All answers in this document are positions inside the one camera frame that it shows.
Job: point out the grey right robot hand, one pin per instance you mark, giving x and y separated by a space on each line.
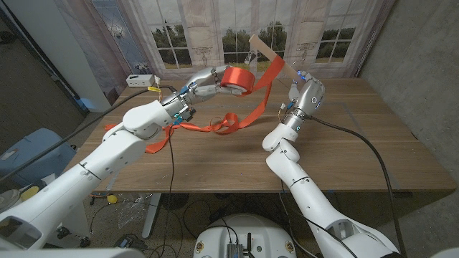
308 96

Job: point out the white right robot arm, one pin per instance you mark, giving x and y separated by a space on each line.
308 200

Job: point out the small yellow ball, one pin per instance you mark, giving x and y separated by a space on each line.
112 199

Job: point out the wooden hanger with metal clips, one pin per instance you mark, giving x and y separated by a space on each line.
263 48

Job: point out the blue plastic bin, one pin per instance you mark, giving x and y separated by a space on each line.
36 147

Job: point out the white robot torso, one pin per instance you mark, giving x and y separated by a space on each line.
247 229

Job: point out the white rolling cart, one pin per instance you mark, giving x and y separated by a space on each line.
77 222

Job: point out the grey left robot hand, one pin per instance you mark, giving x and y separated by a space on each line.
197 91

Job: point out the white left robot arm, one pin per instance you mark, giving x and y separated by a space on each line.
89 168

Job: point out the clear plastic bag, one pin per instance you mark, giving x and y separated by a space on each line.
132 213

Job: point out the black floor power adapter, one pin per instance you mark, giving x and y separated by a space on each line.
125 243

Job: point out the black and yellow device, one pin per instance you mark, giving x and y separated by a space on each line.
28 193

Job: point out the black round floor base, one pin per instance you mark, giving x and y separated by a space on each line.
174 200

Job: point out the white power strip box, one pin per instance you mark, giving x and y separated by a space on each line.
140 80

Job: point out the orange ribbon with spool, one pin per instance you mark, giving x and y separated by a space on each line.
238 79

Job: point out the white table leg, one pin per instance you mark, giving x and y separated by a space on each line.
150 215

